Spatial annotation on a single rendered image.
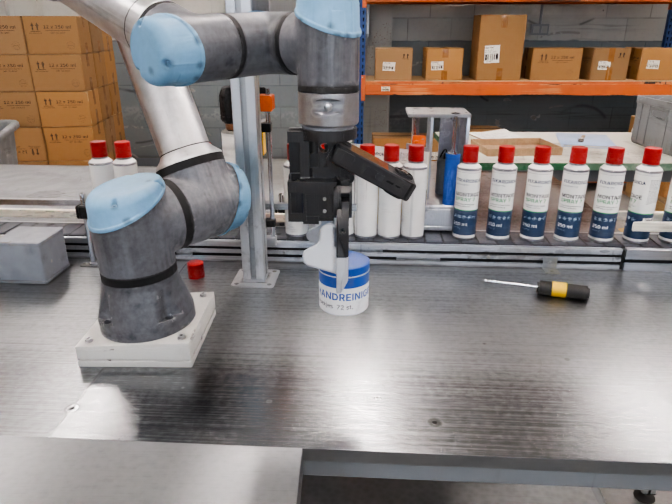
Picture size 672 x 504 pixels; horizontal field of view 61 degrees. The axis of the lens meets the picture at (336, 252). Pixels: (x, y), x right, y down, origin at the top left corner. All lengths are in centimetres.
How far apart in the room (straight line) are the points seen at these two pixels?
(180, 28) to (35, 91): 409
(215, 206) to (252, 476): 43
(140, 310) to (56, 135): 385
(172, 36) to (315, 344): 53
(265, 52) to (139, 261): 36
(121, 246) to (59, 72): 379
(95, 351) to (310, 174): 44
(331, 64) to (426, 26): 500
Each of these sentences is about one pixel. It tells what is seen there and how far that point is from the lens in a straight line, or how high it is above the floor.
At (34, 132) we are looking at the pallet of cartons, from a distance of 476.
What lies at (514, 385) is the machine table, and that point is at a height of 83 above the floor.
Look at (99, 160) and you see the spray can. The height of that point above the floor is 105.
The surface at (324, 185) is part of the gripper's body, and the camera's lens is 71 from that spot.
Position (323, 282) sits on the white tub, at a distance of 77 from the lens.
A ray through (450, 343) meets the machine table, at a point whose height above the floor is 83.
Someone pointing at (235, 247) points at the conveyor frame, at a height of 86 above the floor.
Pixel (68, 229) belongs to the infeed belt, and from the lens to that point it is 146.
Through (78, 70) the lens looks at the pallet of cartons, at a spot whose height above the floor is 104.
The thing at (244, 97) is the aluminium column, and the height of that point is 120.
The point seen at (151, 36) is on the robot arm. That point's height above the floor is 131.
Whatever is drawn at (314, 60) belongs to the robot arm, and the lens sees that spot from 69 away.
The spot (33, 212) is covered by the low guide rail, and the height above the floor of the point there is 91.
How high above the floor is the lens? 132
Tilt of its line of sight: 22 degrees down
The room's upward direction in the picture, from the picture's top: straight up
